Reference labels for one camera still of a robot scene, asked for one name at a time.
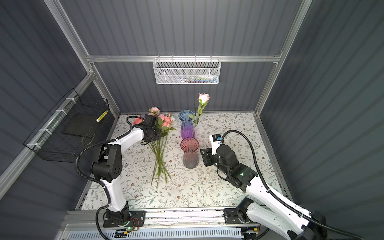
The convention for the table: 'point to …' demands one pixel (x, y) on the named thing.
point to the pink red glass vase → (189, 146)
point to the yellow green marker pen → (102, 116)
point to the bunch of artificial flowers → (165, 121)
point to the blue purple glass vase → (187, 128)
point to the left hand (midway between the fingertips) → (157, 136)
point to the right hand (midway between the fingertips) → (204, 150)
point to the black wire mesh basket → (69, 128)
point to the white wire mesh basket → (186, 71)
